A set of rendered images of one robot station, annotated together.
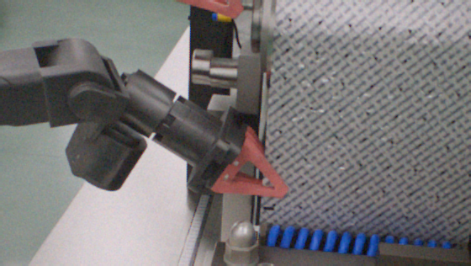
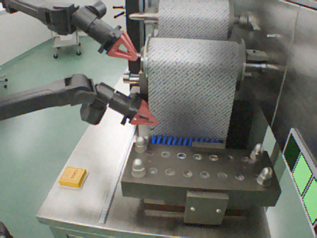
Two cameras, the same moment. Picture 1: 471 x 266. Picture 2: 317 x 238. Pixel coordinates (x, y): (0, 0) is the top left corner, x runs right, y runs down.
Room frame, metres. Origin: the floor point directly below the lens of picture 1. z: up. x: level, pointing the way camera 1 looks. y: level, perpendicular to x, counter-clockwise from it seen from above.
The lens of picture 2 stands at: (0.07, -0.07, 1.47)
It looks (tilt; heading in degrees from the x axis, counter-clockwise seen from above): 32 degrees down; 7
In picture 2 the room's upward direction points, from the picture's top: straight up
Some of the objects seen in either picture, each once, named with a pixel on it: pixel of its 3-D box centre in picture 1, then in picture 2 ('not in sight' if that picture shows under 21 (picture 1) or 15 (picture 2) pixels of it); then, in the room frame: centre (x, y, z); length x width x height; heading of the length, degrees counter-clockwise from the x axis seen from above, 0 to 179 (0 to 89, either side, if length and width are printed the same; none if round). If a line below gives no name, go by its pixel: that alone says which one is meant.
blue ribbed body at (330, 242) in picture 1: (362, 248); (187, 143); (0.65, -0.09, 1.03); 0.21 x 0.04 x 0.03; 90
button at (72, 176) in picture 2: not in sight; (73, 176); (0.58, 0.26, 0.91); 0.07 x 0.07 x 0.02; 0
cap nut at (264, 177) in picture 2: not in sight; (266, 174); (0.51, -0.29, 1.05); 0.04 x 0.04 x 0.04
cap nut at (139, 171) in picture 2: not in sight; (138, 166); (0.51, 0.03, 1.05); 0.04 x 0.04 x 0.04
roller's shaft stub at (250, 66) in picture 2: not in sight; (251, 65); (0.74, -0.26, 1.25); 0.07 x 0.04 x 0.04; 90
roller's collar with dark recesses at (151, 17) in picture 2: not in sight; (153, 16); (0.99, 0.05, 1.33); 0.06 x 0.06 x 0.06; 0
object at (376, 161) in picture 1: (373, 169); (189, 114); (0.68, -0.09, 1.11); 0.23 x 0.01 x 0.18; 90
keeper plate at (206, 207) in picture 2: not in sight; (204, 209); (0.46, -0.15, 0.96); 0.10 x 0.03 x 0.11; 90
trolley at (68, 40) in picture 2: not in sight; (64, 29); (4.93, 2.49, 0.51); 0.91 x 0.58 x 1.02; 24
